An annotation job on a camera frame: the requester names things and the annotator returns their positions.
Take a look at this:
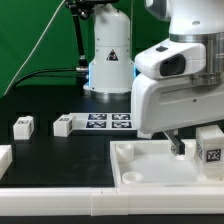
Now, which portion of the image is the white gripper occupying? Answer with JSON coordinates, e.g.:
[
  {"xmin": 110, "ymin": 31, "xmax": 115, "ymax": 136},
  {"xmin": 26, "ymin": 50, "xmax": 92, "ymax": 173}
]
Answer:
[{"xmin": 131, "ymin": 74, "xmax": 224, "ymax": 156}]

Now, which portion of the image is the white square tabletop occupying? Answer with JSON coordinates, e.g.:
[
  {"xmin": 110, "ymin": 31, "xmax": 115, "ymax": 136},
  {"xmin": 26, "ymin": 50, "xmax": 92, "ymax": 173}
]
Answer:
[{"xmin": 110, "ymin": 139, "xmax": 224, "ymax": 187}]

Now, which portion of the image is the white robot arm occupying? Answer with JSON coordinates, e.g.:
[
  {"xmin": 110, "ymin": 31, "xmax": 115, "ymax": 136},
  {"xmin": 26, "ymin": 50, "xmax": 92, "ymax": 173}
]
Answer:
[{"xmin": 85, "ymin": 0, "xmax": 224, "ymax": 154}]

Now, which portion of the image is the white left fence piece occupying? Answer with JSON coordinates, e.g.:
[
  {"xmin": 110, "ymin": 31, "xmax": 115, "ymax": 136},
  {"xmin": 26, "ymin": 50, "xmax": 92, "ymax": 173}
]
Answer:
[{"xmin": 0, "ymin": 145, "xmax": 13, "ymax": 179}]

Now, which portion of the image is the white front fence wall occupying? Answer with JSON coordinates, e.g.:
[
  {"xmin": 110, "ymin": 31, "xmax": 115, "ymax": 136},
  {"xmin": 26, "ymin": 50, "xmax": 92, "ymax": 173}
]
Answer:
[{"xmin": 0, "ymin": 187, "xmax": 224, "ymax": 216}]

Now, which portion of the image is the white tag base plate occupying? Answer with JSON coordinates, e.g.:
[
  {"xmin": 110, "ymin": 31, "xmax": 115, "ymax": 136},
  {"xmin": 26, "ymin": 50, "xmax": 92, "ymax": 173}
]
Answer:
[{"xmin": 74, "ymin": 113, "xmax": 133, "ymax": 130}]

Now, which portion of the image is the black cable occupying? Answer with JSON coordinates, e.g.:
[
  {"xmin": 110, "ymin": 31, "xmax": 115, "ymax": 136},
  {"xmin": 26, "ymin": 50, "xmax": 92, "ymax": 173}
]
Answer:
[{"xmin": 12, "ymin": 68, "xmax": 88, "ymax": 88}]

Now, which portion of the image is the white cable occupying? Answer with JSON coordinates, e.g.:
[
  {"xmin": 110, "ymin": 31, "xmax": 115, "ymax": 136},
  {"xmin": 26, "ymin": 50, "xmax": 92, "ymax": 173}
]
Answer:
[{"xmin": 2, "ymin": 0, "xmax": 67, "ymax": 98}]

